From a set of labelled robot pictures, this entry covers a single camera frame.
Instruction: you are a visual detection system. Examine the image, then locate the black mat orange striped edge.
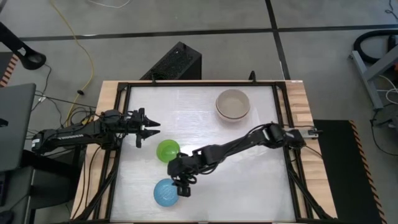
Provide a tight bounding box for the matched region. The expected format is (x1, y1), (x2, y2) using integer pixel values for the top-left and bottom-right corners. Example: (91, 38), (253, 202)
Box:
(312, 119), (388, 224)

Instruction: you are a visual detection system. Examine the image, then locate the wooden table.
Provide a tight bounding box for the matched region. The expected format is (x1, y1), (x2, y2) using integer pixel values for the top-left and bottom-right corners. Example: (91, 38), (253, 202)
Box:
(70, 80), (339, 220)

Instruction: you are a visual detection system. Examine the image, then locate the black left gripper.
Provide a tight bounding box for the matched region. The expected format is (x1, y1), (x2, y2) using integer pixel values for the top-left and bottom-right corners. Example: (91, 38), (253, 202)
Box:
(125, 107), (162, 149)

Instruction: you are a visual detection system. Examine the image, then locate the black table frame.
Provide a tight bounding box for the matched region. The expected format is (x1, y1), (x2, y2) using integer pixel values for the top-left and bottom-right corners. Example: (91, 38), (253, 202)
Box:
(73, 81), (335, 224)

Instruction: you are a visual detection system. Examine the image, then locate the black hose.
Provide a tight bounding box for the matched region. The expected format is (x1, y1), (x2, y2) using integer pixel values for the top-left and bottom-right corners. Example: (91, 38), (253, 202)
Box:
(353, 29), (398, 65)

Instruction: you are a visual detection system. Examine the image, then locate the green bowl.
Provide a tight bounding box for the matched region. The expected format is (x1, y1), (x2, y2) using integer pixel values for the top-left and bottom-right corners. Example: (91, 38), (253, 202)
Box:
(155, 139), (181, 164)

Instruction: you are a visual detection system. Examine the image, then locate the grey laptop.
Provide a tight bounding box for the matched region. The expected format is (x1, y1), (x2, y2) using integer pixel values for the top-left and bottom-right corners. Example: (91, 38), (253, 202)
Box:
(0, 83), (37, 172)

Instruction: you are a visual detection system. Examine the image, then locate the yellow cable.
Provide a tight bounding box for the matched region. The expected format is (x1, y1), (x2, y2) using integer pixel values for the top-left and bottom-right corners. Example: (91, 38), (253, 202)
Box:
(49, 0), (95, 127)

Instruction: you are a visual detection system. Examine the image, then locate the black computer tower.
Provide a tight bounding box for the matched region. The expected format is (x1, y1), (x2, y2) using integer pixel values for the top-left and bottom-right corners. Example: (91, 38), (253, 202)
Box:
(139, 41), (203, 82)

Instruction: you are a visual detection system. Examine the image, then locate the grey metal bracket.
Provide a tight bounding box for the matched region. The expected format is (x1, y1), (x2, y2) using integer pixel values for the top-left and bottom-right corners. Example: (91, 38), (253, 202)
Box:
(303, 128), (323, 138)

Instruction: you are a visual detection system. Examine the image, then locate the grey metal stand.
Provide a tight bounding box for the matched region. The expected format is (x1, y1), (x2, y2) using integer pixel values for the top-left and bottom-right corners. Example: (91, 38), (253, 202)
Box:
(349, 43), (398, 110)

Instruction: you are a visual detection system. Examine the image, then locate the black desk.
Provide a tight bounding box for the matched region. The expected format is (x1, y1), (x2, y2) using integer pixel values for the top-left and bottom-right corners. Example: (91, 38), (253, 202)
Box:
(0, 149), (82, 224)

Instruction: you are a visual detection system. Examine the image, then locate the beige bowl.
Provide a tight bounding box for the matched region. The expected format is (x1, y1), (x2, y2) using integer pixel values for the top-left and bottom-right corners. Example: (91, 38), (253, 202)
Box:
(215, 88), (251, 120)

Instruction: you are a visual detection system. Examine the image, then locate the white cable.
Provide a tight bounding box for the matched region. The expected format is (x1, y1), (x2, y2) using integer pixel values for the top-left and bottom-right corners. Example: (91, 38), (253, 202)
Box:
(86, 0), (132, 9)

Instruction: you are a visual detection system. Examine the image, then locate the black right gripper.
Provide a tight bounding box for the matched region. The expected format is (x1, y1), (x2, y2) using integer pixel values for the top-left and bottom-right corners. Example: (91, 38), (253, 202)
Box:
(167, 155), (200, 198)

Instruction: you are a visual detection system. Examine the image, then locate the blue bowl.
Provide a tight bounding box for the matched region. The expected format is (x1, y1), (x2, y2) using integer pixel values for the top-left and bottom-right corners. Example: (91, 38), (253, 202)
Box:
(153, 178), (181, 208)

